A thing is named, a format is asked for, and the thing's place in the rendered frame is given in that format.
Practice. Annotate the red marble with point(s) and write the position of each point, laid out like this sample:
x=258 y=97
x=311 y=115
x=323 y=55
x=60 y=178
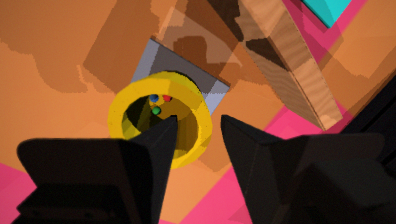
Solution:
x=167 y=98

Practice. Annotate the dark blue marble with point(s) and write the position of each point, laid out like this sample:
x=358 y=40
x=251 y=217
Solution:
x=153 y=98

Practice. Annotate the green marble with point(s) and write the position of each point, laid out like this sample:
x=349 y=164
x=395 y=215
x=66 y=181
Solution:
x=156 y=110

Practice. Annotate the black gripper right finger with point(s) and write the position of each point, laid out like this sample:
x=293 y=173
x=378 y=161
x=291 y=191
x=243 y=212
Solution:
x=269 y=169

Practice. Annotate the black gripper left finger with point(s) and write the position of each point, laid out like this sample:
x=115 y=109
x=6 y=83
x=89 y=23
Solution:
x=139 y=166

